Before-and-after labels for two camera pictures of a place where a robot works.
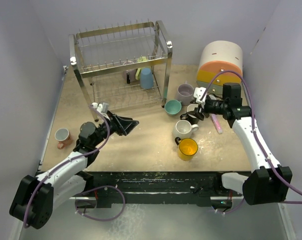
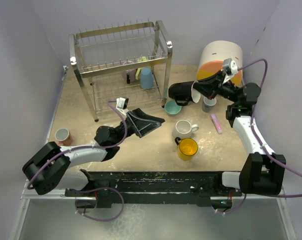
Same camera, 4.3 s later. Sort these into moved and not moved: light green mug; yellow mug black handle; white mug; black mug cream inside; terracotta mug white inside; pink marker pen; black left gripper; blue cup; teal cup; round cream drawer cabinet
Moved: black mug cream inside; black left gripper
Not moved: round cream drawer cabinet; pink marker pen; teal cup; yellow mug black handle; white mug; light green mug; blue cup; terracotta mug white inside
